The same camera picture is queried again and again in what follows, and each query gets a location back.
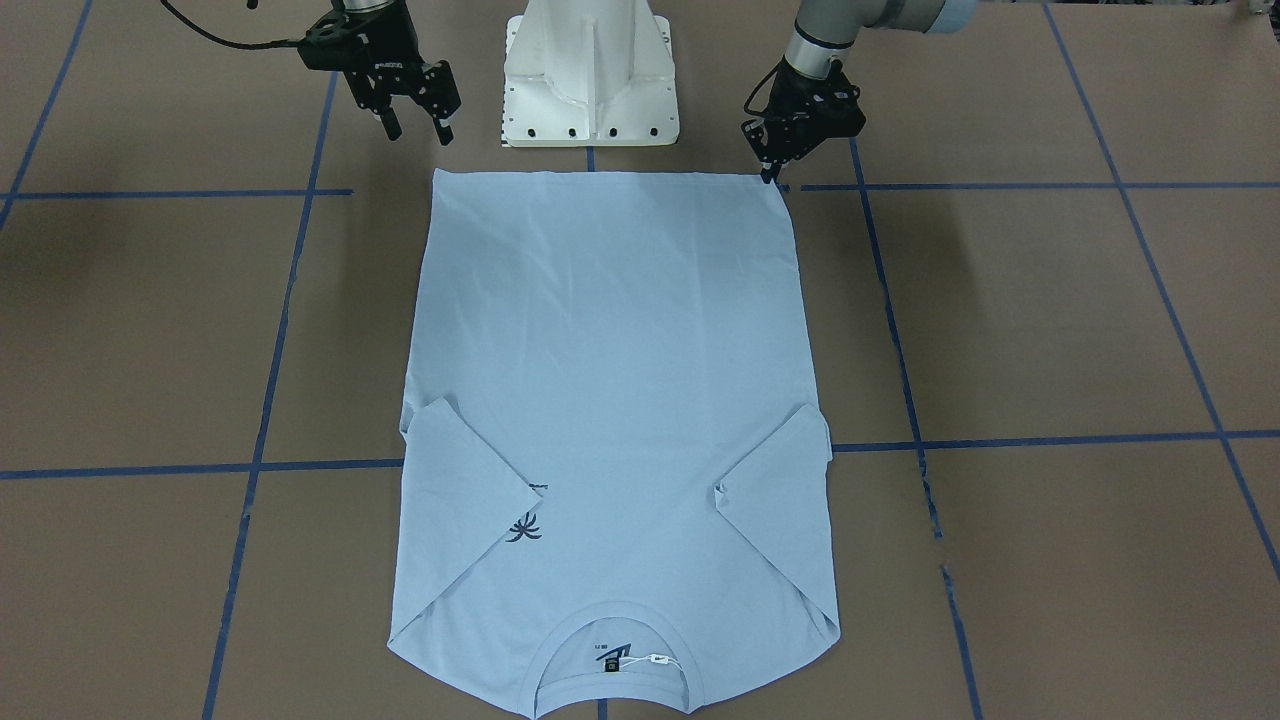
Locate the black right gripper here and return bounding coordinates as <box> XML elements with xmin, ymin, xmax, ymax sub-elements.
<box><xmin>297</xmin><ymin>8</ymin><xmax>461</xmax><ymax>147</ymax></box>

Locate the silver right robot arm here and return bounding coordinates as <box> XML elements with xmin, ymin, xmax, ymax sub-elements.
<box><xmin>297</xmin><ymin>1</ymin><xmax>461</xmax><ymax>146</ymax></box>

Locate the light blue t-shirt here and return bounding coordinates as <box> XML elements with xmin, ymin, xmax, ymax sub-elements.
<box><xmin>387</xmin><ymin>170</ymin><xmax>842</xmax><ymax>719</ymax></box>

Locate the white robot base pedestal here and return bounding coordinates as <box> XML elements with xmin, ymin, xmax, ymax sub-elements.
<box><xmin>500</xmin><ymin>1</ymin><xmax>681</xmax><ymax>149</ymax></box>

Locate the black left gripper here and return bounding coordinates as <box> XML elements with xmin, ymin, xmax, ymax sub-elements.
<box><xmin>741</xmin><ymin>60</ymin><xmax>867</xmax><ymax>184</ymax></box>

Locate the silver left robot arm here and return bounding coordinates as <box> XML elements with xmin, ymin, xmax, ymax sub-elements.
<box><xmin>740</xmin><ymin>1</ymin><xmax>978</xmax><ymax>184</ymax></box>

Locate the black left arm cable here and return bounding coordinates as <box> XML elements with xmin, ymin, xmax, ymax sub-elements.
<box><xmin>742</xmin><ymin>61</ymin><xmax>791</xmax><ymax>126</ymax></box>

